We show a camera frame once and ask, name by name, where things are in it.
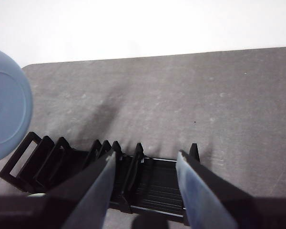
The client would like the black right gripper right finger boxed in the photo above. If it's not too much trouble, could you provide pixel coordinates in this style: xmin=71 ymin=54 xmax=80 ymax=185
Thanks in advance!
xmin=176 ymin=150 xmax=286 ymax=229

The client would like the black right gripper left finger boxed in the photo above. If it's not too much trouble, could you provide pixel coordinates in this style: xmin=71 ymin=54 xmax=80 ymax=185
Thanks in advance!
xmin=0 ymin=150 xmax=117 ymax=229

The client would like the light blue round plate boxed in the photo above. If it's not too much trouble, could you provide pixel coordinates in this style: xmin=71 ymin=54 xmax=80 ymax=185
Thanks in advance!
xmin=0 ymin=47 xmax=34 ymax=165

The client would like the black plastic plate rack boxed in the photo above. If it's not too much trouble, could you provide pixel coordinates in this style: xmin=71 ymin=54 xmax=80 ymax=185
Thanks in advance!
xmin=0 ymin=131 xmax=202 ymax=226

